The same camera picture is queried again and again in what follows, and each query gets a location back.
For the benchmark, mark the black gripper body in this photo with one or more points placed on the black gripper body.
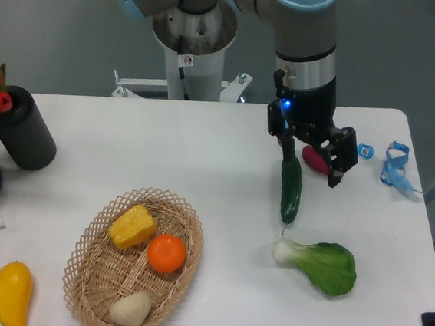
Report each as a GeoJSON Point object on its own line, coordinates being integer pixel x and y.
{"type": "Point", "coordinates": [308, 112]}

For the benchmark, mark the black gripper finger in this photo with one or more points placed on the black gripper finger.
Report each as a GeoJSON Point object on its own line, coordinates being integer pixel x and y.
{"type": "Point", "coordinates": [277, 127]}
{"type": "Point", "coordinates": [340, 153]}

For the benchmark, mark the yellow bell pepper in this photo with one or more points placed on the yellow bell pepper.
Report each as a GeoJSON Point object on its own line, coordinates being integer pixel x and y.
{"type": "Point", "coordinates": [133, 227]}

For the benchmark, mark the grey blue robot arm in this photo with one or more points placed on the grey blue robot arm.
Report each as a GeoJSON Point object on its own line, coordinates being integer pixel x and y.
{"type": "Point", "coordinates": [304, 33]}

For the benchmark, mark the woven wicker basket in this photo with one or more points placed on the woven wicker basket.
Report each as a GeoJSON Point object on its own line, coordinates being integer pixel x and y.
{"type": "Point", "coordinates": [98, 273]}

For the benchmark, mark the small blue tag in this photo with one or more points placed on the small blue tag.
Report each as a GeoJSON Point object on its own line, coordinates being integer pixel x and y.
{"type": "Point", "coordinates": [365, 151]}

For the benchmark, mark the purple sweet potato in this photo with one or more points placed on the purple sweet potato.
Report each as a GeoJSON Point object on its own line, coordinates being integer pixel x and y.
{"type": "Point", "coordinates": [314, 161]}

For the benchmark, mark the green cucumber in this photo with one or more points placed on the green cucumber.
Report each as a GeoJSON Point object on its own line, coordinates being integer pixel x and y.
{"type": "Point", "coordinates": [291, 190]}

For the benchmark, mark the green bok choy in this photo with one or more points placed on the green bok choy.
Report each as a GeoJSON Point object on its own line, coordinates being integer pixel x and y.
{"type": "Point", "coordinates": [329, 267]}

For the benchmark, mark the orange fruit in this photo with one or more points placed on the orange fruit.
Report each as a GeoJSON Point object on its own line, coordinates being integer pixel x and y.
{"type": "Point", "coordinates": [166, 253]}

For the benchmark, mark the black cylindrical vase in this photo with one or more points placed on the black cylindrical vase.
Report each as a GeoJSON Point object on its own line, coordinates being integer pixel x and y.
{"type": "Point", "coordinates": [24, 133]}

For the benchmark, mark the yellow mango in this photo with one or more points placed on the yellow mango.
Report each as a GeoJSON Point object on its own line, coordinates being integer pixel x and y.
{"type": "Point", "coordinates": [16, 285]}

